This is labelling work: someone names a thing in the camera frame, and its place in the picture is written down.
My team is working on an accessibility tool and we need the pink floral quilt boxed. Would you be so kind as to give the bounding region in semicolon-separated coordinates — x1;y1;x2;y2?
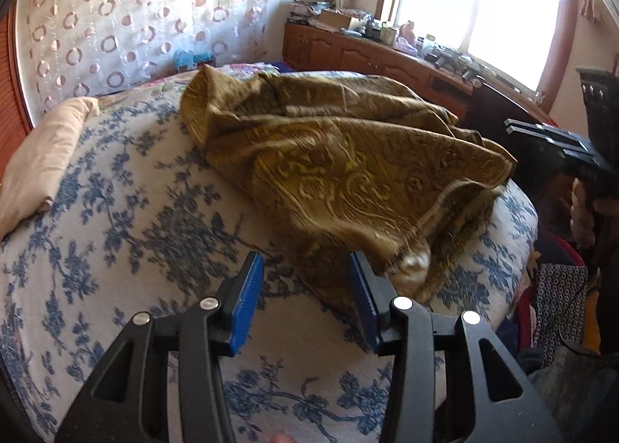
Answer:
101;62;291;105

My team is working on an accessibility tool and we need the blue tissue pack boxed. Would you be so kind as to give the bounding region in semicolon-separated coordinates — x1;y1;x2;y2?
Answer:
173;49;216;72

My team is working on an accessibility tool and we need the sheer circle-patterned curtain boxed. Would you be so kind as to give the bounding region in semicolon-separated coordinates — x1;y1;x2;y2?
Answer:
14;0;286;127

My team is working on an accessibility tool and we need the cardboard box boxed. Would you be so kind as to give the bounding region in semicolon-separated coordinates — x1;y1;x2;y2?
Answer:
318;9;357;31

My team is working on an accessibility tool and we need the dark dotted bag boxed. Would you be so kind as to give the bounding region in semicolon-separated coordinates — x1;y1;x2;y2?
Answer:
534;263;590;354

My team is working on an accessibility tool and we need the grey cloth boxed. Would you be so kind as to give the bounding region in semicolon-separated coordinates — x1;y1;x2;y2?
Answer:
527;346;619;443

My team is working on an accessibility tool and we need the wooden slatted panel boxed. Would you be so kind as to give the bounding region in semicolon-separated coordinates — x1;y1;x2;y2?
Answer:
0;12;32;178

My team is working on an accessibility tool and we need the wooden cabinet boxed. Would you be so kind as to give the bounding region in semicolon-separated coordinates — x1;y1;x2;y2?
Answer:
282;21;554;122

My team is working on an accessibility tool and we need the window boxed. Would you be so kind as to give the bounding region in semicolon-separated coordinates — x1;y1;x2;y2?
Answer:
376;0;581;103

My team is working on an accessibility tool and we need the dark carved chair back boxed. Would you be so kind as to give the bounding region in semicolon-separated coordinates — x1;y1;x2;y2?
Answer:
577;67;619;146

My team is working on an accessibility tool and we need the person's right hand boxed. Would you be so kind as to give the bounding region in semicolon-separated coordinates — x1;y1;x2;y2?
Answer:
569;176;619;251

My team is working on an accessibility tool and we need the gold patterned shirt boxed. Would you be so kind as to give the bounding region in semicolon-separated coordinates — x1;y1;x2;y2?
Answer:
180;63;518;328

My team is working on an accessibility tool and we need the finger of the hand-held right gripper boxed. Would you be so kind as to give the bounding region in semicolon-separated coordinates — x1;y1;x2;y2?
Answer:
545;135;612;169
504;118;590;148

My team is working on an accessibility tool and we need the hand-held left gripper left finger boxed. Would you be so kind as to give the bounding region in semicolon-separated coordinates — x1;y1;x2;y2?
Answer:
54;251;265;443

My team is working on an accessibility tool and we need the blue floral bedsheet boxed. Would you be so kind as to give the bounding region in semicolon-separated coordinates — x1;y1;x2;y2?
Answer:
0;70;540;443

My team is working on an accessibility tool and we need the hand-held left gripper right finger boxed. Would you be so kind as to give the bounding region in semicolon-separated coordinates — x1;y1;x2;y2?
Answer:
349;250;564;443

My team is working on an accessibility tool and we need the beige pillow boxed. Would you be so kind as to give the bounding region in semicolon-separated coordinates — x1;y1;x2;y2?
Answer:
0;96;101;237

